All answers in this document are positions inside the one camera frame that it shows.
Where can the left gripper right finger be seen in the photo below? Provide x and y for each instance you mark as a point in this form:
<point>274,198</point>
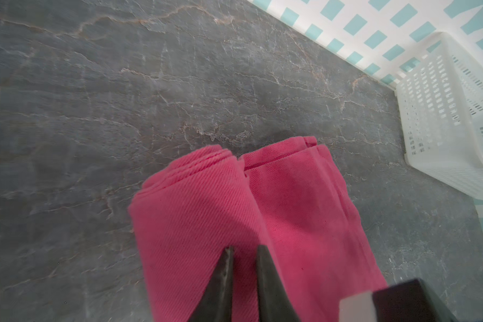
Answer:
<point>273,302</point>

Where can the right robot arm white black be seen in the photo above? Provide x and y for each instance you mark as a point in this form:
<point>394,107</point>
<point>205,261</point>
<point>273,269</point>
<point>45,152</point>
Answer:
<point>413,300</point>

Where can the pink long pants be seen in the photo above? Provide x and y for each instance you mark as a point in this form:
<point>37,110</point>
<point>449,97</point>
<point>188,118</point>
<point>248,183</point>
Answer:
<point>289,196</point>

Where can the white plastic laundry basket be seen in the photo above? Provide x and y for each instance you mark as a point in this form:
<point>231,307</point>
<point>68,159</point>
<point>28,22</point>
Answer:
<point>441,108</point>

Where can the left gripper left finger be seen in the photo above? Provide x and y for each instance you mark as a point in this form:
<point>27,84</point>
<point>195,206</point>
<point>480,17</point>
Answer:
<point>216,303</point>

